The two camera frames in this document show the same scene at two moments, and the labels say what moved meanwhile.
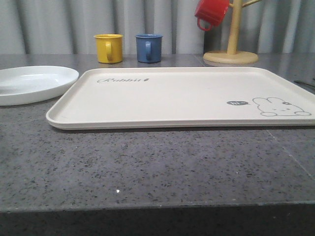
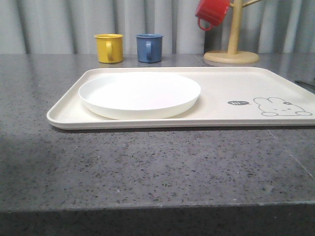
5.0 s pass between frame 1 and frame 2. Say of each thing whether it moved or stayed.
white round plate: moved
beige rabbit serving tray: stayed
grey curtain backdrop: stayed
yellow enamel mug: stayed
